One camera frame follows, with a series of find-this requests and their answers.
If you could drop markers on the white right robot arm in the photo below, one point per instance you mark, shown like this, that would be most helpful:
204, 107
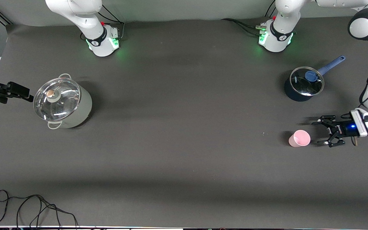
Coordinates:
101, 44

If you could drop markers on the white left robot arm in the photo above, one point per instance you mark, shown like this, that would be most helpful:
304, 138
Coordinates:
279, 41

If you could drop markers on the dark blue saucepan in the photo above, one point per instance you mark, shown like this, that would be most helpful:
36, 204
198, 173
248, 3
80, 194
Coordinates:
291, 95

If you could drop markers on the glass lid with blue knob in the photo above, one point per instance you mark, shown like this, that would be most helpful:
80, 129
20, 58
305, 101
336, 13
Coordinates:
302, 86

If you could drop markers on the pink plastic cup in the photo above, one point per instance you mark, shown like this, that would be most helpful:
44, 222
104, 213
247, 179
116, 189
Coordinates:
300, 139

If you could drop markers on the grey green stockpot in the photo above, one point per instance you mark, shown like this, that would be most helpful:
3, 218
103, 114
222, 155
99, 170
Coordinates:
81, 111

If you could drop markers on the grey metal frame rail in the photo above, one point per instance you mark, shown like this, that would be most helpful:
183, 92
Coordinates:
0, 15

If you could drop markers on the glass lid with tan knob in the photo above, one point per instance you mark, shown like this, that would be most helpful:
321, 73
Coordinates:
62, 102

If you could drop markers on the dark grey table mat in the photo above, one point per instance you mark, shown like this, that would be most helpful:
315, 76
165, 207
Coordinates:
184, 159

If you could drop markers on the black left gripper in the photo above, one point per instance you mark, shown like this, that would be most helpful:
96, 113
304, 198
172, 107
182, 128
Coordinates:
345, 128

